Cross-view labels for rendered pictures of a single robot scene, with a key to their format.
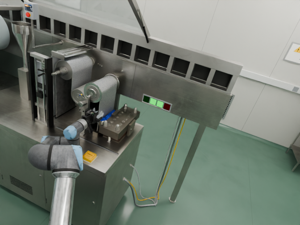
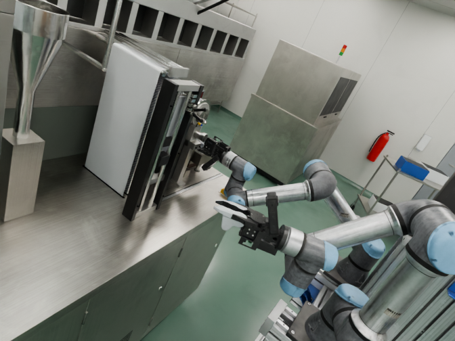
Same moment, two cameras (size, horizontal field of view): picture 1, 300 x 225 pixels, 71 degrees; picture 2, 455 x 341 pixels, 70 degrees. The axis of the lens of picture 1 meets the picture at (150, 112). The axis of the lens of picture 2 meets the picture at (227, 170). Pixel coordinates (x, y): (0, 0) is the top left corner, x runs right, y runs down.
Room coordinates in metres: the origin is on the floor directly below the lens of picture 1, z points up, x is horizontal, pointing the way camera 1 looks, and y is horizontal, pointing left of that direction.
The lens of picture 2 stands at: (0.92, 1.80, 1.68)
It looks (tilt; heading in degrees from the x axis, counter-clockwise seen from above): 24 degrees down; 277
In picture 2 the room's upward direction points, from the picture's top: 24 degrees clockwise
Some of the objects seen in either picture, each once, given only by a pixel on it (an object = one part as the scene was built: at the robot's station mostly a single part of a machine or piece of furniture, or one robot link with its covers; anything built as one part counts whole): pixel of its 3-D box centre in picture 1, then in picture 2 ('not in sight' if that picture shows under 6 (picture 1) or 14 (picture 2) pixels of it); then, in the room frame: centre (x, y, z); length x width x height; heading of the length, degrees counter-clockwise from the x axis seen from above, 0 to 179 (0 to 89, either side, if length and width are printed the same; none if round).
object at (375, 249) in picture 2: not in sight; (367, 249); (0.32, 0.33, 0.98); 0.13 x 0.12 x 0.14; 109
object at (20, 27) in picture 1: (22, 27); (36, 15); (1.59, 1.10, 1.50); 0.14 x 0.14 x 0.06
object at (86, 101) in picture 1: (83, 116); (187, 156); (1.28, 0.47, 1.05); 0.06 x 0.05 x 0.31; 166
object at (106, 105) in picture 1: (106, 106); not in sight; (1.41, 0.34, 1.11); 0.23 x 0.01 x 0.18; 166
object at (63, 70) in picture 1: (61, 71); not in sight; (1.35, 0.67, 1.34); 0.06 x 0.06 x 0.06; 76
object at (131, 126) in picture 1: (131, 127); not in sight; (1.41, 0.12, 0.97); 0.10 x 0.03 x 0.11; 166
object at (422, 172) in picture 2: not in sight; (405, 201); (-0.83, -2.45, 0.51); 0.91 x 0.58 x 1.02; 8
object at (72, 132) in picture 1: (73, 131); (242, 168); (1.02, 0.43, 1.11); 0.11 x 0.08 x 0.09; 166
